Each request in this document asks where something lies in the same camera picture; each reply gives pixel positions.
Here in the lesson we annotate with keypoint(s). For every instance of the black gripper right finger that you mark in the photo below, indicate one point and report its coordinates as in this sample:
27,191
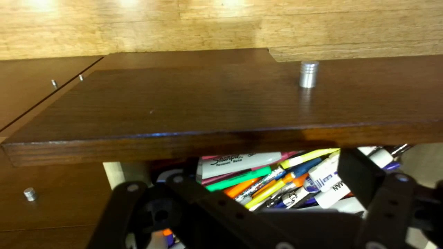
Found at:
397,207

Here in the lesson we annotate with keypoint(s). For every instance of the white capped marker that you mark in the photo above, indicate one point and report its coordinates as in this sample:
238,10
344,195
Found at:
382,156

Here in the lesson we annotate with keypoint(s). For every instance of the silver door knob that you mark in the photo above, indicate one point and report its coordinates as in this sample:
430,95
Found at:
81,77
55,83

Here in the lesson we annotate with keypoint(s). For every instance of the wooden cabinet door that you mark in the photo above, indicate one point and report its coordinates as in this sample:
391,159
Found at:
29,87
185,57

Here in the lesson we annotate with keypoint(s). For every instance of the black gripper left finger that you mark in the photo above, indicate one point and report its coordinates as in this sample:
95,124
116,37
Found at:
139,216

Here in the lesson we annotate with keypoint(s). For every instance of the blue marker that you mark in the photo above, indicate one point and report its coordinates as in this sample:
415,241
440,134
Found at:
305,167

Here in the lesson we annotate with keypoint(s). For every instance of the orange marker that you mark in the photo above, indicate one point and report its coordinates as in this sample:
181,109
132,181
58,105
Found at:
240,188

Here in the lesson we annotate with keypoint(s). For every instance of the white marker black text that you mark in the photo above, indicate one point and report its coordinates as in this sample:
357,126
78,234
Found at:
240,162

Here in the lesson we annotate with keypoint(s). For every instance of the white labelled marker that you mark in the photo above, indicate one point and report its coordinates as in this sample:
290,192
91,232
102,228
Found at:
330,181

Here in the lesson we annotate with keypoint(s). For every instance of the closed wooden drawer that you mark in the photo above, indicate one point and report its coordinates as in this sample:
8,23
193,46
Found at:
60,212

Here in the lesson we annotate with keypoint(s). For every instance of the silver drawer knob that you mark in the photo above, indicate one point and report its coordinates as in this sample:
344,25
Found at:
30,194
310,75

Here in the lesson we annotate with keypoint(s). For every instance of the yellow highlighter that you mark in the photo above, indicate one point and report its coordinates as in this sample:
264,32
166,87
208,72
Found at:
268,192

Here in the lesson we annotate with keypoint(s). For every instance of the yellow pen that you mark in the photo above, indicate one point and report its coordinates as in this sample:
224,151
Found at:
307,158

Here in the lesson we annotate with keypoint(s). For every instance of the wooden drawer with pens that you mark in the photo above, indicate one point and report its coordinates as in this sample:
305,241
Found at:
222,105

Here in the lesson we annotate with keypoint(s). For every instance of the green highlighter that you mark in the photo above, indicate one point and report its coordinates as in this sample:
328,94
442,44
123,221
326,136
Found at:
236,180

